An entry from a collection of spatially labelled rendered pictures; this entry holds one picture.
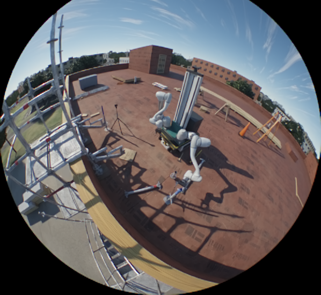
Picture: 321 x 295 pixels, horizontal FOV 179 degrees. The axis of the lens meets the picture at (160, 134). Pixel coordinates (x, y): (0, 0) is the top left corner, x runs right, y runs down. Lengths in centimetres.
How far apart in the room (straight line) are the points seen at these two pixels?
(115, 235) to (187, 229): 125
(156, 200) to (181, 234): 80
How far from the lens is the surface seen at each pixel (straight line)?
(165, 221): 197
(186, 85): 196
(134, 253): 132
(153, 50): 1035
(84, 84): 732
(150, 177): 209
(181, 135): 202
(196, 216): 215
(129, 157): 230
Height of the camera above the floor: 193
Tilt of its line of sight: 43 degrees down
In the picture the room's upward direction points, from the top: 11 degrees clockwise
